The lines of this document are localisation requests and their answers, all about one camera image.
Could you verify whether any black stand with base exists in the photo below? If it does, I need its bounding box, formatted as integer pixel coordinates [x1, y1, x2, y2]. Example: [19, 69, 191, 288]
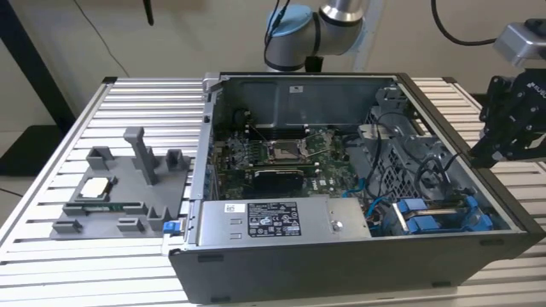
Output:
[0, 0, 78, 177]

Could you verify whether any grey power supply unit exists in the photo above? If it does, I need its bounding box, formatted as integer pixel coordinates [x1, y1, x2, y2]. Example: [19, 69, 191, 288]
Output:
[195, 196, 370, 248]

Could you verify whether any silver CPU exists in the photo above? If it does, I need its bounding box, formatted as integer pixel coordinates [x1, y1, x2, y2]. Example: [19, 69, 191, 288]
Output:
[79, 178, 114, 199]

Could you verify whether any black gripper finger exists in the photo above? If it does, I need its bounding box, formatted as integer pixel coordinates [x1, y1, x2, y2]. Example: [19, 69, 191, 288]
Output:
[502, 127, 546, 161]
[468, 75, 520, 169]

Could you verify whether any green motherboard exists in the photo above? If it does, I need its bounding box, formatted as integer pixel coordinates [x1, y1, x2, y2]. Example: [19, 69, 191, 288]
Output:
[211, 127, 365, 202]

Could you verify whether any CPU socket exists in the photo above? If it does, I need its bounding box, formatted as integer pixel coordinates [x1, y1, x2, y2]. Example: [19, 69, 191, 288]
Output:
[265, 139, 301, 162]

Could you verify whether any metal socket cover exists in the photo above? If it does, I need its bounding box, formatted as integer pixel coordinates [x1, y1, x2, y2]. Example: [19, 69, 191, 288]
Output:
[300, 131, 336, 158]

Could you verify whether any thin wire locking lever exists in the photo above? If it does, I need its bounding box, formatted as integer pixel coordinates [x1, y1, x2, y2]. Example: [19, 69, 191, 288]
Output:
[252, 124, 272, 143]

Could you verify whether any black open PC case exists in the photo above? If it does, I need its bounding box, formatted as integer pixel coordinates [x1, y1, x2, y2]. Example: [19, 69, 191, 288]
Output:
[161, 70, 546, 304]

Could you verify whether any looped black disk wire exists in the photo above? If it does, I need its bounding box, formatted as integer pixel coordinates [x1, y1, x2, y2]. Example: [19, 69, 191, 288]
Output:
[416, 153, 456, 193]

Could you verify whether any green RAM stick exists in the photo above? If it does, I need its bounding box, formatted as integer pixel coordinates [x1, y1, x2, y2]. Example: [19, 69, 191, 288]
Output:
[82, 204, 143, 213]

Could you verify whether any black graphics card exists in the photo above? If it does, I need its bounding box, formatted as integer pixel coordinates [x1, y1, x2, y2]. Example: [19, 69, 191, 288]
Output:
[242, 166, 306, 198]

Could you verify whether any long black wire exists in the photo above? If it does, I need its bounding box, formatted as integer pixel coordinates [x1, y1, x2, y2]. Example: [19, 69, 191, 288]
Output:
[366, 110, 422, 193]

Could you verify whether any grey parts rack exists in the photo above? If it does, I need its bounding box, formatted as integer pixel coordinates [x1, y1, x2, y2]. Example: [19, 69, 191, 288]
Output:
[51, 126, 194, 240]

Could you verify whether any black hanging strap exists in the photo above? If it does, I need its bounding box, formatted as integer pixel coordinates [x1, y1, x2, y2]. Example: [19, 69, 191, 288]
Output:
[142, 0, 157, 26]

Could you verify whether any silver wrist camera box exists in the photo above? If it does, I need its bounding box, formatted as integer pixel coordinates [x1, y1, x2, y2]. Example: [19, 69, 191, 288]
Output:
[493, 21, 546, 68]

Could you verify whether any thin blue wire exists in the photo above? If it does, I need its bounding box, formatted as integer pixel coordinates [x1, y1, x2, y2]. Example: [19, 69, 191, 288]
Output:
[345, 186, 388, 206]

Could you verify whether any black power supply label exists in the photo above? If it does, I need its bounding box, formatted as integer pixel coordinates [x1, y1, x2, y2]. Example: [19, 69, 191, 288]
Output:
[246, 200, 304, 238]

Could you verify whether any blue wire bundle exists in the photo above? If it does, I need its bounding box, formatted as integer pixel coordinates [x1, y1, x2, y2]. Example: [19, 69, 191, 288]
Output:
[368, 198, 393, 222]

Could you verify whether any black camera cable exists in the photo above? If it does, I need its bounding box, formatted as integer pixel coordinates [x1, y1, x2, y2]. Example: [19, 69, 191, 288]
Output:
[429, 0, 501, 46]

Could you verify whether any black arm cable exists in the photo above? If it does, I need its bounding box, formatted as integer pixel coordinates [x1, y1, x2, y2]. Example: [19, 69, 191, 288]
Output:
[269, 0, 293, 36]

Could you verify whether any black RAM slot bank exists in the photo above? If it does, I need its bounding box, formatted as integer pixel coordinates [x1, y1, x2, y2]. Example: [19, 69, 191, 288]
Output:
[245, 123, 316, 139]

